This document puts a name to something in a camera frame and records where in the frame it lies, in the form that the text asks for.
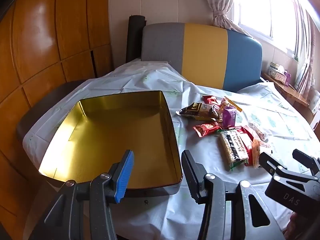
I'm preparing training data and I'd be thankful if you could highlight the patterned tissue box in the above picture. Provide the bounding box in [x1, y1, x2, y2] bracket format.
[269, 61, 287, 83]

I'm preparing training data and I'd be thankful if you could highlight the clear cracker packet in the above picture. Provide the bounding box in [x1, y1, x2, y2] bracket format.
[219, 129, 250, 172]

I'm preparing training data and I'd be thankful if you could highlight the clear orange biscuit packet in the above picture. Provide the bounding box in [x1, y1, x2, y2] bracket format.
[251, 139, 272, 169]

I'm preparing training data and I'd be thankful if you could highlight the wooden wardrobe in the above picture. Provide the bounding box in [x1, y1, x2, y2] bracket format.
[0, 0, 113, 240]

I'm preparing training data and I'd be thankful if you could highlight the hanging floral curtain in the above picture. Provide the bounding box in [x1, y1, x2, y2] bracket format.
[295, 60, 320, 105]

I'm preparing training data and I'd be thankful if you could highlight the red patterned snack packet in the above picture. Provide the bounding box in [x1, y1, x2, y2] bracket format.
[192, 121, 222, 138]

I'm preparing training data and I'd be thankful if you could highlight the black rolled mat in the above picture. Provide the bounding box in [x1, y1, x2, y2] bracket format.
[126, 15, 146, 63]

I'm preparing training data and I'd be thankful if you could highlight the tied floral curtain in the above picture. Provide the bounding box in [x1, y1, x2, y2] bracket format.
[205, 0, 253, 35]

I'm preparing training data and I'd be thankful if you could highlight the grey yellow blue chair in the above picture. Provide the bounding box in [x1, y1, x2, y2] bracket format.
[141, 22, 263, 93]

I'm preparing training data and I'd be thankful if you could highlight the large red snack packet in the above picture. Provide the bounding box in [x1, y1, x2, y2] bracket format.
[235, 126, 260, 167]

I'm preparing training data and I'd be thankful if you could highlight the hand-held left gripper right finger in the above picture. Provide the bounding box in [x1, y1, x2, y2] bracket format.
[181, 149, 287, 240]

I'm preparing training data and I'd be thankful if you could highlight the pink white snack packet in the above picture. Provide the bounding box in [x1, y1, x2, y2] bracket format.
[247, 122, 269, 140]

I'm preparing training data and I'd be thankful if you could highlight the person's right hand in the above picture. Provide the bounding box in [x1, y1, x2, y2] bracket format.
[284, 212, 304, 240]

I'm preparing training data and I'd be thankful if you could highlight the gold tin box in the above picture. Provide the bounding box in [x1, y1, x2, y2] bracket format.
[37, 90, 184, 197]

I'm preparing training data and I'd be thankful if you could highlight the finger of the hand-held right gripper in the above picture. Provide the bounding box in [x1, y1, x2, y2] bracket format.
[292, 149, 320, 178]
[259, 152, 288, 178]

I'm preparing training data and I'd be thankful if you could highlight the clear yellow-edged snack packet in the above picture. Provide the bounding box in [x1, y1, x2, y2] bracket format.
[219, 96, 243, 113]

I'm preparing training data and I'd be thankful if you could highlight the wooden side desk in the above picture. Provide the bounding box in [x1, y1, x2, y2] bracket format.
[260, 72, 320, 125]

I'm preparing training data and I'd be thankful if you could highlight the white green-flowered tablecloth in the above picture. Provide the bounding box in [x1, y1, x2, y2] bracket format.
[22, 60, 318, 240]

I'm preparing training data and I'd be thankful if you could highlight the window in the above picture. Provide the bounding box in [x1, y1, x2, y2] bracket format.
[232, 0, 320, 60]

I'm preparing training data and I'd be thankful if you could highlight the purple snack packet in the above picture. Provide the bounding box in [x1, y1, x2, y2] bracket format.
[221, 106, 237, 128]

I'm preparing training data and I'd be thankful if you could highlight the brown sesame drink packet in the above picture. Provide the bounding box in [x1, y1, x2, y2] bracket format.
[175, 102, 219, 121]

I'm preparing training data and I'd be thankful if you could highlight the small red snack packet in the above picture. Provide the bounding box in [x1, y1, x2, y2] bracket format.
[202, 95, 219, 105]

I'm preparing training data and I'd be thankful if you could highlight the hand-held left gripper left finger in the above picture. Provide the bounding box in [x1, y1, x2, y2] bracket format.
[29, 149, 135, 240]

